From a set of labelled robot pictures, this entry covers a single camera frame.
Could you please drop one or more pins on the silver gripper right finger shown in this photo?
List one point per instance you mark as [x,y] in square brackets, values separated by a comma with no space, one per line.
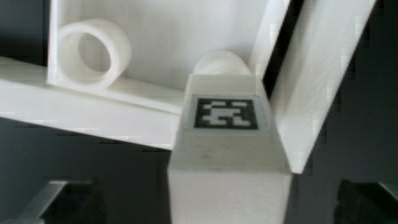
[366,203]

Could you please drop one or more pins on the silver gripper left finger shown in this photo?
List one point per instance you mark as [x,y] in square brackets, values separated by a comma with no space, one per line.
[57,201]

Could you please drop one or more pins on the white chair leg block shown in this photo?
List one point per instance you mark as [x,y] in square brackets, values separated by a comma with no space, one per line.
[227,171]

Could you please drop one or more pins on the white chair seat part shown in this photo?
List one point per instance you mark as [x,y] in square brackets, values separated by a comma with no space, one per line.
[126,44]

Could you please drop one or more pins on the white part at right edge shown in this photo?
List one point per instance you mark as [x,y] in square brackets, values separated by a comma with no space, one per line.
[323,41]

